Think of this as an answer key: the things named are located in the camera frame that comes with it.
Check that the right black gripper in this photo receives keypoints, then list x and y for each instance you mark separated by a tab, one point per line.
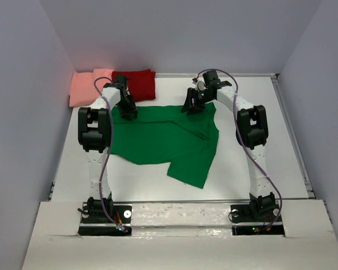
195	108

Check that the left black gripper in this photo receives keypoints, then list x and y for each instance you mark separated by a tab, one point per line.
131	110

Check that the green t shirt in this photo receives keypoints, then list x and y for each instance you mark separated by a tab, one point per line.
164	134

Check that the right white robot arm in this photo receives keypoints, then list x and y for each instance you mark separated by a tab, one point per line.
251	130

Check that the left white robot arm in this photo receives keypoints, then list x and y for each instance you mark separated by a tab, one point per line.
95	135

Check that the folded red t shirt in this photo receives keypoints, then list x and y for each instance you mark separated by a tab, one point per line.
141	84

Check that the folded pink t shirt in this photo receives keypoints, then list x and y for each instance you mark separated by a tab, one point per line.
82	91

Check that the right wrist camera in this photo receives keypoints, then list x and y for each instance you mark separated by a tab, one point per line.
199	84

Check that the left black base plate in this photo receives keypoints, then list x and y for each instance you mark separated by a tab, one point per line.
100	225

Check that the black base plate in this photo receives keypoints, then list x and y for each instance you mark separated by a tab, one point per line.
100	225
245	224

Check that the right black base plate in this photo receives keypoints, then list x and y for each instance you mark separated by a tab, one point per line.
245	224

